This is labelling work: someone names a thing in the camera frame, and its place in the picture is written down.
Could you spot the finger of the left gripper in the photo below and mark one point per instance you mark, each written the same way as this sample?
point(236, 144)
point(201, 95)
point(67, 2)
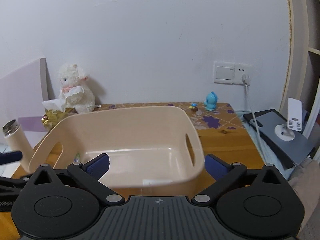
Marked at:
point(11, 157)

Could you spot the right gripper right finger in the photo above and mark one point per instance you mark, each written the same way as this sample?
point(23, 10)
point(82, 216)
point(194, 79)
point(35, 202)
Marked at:
point(227, 177)

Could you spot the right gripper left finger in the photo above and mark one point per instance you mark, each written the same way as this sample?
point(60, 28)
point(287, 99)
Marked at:
point(87, 176)

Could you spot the white thermos bottle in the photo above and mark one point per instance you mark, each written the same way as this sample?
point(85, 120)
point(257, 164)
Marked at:
point(17, 141)

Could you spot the floral table mat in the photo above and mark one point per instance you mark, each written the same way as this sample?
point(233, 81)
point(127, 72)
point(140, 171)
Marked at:
point(223, 117)

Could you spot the beige plastic storage basket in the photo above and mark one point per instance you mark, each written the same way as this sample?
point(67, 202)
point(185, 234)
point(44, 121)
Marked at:
point(153, 151)

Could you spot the pink headboard panel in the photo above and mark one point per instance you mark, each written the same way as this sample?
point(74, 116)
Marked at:
point(22, 94)

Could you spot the gold tissue pack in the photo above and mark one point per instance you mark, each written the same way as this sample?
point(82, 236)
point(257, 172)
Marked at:
point(55, 111)

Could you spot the grey laptop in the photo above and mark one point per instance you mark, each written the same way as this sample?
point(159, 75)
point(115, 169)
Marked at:
point(290, 147)

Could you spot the blue cartoon figurine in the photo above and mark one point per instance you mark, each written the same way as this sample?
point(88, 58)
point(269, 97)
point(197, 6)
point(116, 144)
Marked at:
point(210, 102)

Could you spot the white phone stand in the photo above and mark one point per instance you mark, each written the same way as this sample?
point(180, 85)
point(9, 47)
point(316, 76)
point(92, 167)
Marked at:
point(291, 119)

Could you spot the small mushroom figurine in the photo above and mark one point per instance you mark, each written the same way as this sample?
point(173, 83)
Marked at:
point(193, 107)

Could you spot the white plush lamb toy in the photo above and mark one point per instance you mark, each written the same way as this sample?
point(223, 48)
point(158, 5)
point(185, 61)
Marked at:
point(74, 89)

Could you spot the beige cloth garment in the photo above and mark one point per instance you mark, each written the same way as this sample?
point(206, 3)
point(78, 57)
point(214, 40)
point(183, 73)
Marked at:
point(305, 182)

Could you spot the white wall switch socket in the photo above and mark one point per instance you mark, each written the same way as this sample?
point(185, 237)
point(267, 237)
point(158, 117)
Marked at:
point(231, 73)

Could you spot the white door frame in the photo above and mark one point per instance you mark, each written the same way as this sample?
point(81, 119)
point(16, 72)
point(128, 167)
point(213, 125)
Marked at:
point(302, 79)

